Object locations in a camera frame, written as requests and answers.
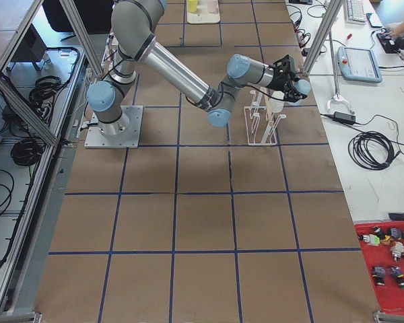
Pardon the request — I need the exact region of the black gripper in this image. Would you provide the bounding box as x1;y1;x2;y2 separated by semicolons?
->
267;55;306;102

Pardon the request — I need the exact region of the light blue plastic cup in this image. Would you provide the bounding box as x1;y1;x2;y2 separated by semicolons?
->
288;79;311;106

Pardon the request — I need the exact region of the white plastic cup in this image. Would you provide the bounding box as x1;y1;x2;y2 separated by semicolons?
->
269;91;284;113

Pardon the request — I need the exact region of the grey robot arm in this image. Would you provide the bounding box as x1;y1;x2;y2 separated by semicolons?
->
87;1;311;137

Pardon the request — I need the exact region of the yellow plastic cup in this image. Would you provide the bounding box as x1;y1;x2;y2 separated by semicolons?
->
187;0;198;13

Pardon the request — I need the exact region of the black power adapter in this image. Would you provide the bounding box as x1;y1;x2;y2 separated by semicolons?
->
333;112;356;125

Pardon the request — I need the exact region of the blue teach pendant tablet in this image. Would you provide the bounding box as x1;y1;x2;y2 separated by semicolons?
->
337;46;382;83

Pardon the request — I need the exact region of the white keyboard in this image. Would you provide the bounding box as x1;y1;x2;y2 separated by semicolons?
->
344;0;366;25

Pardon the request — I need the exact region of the cream rectangular tray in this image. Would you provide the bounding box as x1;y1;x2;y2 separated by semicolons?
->
186;0;221;24

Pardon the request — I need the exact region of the red parts tray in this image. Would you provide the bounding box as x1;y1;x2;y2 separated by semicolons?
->
355;221;404;315

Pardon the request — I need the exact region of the white wire cup rack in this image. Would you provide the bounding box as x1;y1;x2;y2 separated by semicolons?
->
244;87;286;146

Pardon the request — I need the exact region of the aluminium frame post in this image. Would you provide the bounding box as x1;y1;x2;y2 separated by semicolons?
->
302;0;343;76

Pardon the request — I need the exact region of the coiled black cable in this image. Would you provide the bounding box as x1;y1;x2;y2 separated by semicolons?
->
348;131;397;171

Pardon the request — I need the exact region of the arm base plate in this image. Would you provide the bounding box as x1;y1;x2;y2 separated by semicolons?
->
84;106;143;149

